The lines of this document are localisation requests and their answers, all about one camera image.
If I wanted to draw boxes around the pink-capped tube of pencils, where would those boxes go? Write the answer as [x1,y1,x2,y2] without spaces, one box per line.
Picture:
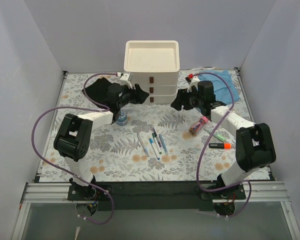
[189,116,210,136]

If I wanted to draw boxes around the cream three-drawer organizer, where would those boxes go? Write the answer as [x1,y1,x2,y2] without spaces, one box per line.
[123,40,180,105]

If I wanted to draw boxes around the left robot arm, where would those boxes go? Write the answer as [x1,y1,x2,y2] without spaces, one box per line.
[53,78,150,200]

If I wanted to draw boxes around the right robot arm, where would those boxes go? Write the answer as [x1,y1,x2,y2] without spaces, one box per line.
[171,77,277,199]

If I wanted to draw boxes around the blue round tin jar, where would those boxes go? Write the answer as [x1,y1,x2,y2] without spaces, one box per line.
[116,109,128,126]

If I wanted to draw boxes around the blue folded cloth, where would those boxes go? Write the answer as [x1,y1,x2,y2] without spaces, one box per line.
[197,69,241,102]

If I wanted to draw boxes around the black folded cloth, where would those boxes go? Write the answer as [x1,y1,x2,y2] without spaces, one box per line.
[82,77,112,105]

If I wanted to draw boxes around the green highlighter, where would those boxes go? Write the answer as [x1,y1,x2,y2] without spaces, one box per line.
[204,127,226,143]

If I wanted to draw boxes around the purple clear pen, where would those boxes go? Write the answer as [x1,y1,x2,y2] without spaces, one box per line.
[152,127,162,149]

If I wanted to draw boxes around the white marker blue cap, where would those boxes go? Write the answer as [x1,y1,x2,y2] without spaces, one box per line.
[149,138,160,160]

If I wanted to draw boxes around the light blue pen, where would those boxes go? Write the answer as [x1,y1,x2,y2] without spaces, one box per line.
[159,134,168,155]

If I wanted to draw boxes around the floral patterned table mat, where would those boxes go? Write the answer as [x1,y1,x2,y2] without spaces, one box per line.
[38,70,270,183]

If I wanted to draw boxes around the black orange highlighter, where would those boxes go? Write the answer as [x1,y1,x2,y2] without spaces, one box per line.
[208,143,232,149]

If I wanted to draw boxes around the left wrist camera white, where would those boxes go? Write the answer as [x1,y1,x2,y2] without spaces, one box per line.
[116,72,133,89]

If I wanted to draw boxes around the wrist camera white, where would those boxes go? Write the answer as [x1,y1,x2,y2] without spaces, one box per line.
[185,74,200,93]
[116,72,133,89]

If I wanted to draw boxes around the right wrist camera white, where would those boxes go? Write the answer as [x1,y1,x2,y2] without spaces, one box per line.
[185,74,200,93]

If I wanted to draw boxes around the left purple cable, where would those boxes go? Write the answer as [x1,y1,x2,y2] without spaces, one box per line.
[31,71,115,225]

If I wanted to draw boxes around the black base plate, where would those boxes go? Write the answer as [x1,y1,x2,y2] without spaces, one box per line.
[67,180,246,212]

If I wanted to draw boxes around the aluminium rail frame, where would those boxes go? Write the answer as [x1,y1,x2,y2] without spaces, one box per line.
[10,67,300,240]

